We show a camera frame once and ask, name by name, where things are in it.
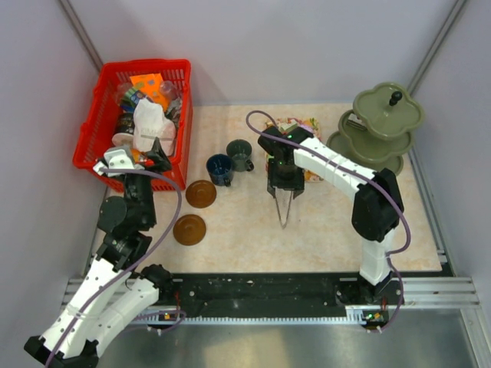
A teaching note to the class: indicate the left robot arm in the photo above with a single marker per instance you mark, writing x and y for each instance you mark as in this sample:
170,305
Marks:
91,320

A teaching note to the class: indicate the floral rectangular serving tray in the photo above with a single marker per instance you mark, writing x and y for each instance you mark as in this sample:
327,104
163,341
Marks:
296,130

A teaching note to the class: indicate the dark blue mug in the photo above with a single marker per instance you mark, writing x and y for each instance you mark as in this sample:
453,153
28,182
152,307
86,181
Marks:
220,170

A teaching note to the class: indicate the stainless steel food tongs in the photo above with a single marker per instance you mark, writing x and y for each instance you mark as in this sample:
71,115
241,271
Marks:
283,202

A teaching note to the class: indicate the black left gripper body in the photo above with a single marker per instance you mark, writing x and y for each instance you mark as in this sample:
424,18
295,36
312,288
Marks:
141,188

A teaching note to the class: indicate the brown wooden coaster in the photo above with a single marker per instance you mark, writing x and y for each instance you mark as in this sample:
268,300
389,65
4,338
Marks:
189,230
201,194

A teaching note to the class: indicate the red plastic basket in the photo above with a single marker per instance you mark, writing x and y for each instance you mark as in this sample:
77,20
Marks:
136,104

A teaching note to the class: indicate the orange dotted box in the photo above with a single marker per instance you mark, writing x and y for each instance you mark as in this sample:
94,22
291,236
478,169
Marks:
149,84

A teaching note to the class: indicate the dark green mug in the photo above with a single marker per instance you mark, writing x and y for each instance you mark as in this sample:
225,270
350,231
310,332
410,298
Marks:
240,152

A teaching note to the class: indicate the black cylindrical can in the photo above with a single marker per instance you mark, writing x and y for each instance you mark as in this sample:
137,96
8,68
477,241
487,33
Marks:
125,124

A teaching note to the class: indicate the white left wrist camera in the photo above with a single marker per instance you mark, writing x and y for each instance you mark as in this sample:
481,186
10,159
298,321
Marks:
114,161

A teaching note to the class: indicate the chocolate cake slice with cherry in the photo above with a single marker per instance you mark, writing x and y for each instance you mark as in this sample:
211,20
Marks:
356,125

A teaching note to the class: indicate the white cloth bag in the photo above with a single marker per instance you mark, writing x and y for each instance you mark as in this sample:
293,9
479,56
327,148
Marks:
150,122

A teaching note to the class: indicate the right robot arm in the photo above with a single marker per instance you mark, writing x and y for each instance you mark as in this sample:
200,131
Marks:
377,203

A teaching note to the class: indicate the green three-tier dessert stand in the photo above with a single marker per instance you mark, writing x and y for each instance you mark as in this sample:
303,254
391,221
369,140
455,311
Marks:
391,115

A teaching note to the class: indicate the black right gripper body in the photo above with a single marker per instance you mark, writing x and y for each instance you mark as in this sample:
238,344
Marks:
286,177

